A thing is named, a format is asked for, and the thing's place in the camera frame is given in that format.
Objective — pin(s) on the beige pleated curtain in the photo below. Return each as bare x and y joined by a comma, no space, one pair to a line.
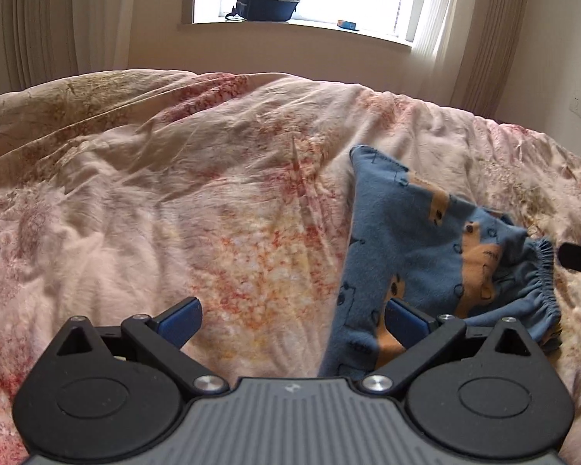
489,34
63,19

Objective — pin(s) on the small blue box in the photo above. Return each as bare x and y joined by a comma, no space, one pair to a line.
347,24

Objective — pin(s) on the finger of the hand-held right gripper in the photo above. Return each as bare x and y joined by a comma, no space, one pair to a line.
578,255

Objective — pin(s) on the blue bear print pants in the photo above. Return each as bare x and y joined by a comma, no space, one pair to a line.
402,232

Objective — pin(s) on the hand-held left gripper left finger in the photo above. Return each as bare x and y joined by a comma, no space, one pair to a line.
181,322

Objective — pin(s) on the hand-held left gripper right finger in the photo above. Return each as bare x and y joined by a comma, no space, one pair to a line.
406,323

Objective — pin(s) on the pink floral bed blanket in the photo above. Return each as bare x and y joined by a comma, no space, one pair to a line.
174,193

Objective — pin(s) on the white sheer curtain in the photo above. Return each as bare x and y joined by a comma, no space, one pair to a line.
433,19

